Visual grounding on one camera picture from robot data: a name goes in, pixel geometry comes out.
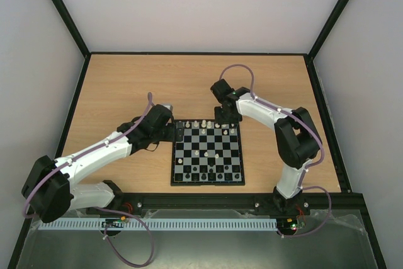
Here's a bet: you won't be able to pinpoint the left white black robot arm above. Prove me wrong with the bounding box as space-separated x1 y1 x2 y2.
21 104 179 223

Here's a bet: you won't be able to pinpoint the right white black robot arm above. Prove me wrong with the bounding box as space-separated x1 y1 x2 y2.
210 79 323 214

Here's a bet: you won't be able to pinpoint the black and silver chessboard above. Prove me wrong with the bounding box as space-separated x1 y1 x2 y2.
171 119 245 186

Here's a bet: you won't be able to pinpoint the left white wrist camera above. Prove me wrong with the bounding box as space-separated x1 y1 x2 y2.
162 103 173 111

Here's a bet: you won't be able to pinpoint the light blue cable duct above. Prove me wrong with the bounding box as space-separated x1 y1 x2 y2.
38 218 278 232

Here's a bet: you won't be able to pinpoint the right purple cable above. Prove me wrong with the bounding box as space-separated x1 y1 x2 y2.
219 64 333 239

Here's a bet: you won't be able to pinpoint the purple cable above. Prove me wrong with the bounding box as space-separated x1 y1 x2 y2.
23 92 157 266
219 64 333 239

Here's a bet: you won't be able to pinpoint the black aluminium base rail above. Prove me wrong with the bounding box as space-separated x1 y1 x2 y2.
78 192 363 219

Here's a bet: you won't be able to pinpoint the black frame posts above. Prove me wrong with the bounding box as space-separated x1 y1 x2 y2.
31 0 388 269

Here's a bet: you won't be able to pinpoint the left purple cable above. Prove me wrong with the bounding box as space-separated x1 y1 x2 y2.
23 92 157 266

